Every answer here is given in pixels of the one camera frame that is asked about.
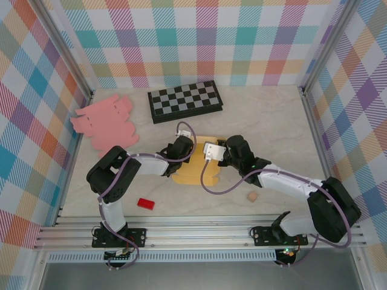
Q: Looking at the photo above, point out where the aluminium side rail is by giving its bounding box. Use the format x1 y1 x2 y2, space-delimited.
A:
301 86 348 223
54 89 95 226

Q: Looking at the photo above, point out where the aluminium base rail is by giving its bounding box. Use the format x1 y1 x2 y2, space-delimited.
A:
33 214 368 251

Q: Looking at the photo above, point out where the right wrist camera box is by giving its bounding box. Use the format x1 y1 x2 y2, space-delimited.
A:
203 141 227 161

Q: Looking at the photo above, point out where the slotted grey cable duct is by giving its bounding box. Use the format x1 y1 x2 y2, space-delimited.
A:
47 250 278 263

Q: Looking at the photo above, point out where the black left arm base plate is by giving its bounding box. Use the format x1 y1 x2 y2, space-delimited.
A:
92 228 148 248

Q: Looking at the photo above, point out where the red toy brick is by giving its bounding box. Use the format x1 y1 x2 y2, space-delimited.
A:
137 198 157 210

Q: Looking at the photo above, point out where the aluminium frame post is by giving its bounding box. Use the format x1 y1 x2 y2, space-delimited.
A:
36 0 94 100
301 0 360 94

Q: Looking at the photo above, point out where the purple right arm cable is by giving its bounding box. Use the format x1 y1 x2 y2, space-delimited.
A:
201 159 353 268

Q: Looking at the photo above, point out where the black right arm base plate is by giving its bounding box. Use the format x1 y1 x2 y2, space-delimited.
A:
250 225 309 247

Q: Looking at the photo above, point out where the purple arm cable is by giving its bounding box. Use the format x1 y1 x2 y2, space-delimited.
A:
98 121 195 270
201 159 353 268

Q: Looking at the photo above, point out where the pink paper box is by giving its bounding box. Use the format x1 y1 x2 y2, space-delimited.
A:
70 94 140 158

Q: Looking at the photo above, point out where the black and silver chessboard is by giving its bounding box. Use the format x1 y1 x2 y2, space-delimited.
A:
147 80 224 124

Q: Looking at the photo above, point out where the yellow paper box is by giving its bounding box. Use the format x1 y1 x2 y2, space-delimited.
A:
172 135 227 187

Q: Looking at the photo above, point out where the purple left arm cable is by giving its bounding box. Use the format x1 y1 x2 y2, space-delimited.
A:
98 121 195 270

